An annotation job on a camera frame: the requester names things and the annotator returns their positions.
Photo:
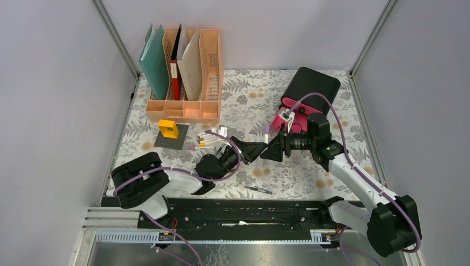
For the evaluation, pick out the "yellow block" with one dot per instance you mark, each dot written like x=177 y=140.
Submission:
x=168 y=129

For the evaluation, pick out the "white marker green cap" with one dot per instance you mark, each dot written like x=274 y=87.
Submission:
x=206 y=138

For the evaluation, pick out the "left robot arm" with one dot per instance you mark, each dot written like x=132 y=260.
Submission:
x=138 y=183

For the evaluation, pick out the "white marker black cap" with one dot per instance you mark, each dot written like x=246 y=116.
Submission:
x=207 y=134

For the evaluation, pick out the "teal folder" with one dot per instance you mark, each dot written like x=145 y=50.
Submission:
x=153 y=62

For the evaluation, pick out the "red binder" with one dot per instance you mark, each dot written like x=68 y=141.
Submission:
x=174 y=68

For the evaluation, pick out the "white purple marker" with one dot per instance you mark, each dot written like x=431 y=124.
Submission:
x=266 y=134

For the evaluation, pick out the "purple pen near front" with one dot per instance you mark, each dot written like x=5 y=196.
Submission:
x=261 y=190

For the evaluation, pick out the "orange plastic file organizer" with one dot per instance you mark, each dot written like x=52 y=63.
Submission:
x=206 y=110

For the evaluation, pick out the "white marker pink cap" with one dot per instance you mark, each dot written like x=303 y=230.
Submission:
x=196 y=148

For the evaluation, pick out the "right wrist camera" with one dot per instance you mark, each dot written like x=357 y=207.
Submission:
x=287 y=118

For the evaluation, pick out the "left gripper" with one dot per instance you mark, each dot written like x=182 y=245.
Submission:
x=251 y=150

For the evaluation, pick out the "floral table mat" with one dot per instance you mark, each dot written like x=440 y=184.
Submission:
x=250 y=100

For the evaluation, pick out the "grey baseplate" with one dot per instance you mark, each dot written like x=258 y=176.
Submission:
x=175 y=144

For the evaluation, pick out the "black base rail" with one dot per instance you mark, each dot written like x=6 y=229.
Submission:
x=246 y=219

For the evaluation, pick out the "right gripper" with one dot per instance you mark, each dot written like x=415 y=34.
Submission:
x=275 y=148

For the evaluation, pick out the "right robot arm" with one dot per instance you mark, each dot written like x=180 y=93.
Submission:
x=390 y=222

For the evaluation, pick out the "beige kraft notebook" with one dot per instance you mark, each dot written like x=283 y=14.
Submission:
x=189 y=63

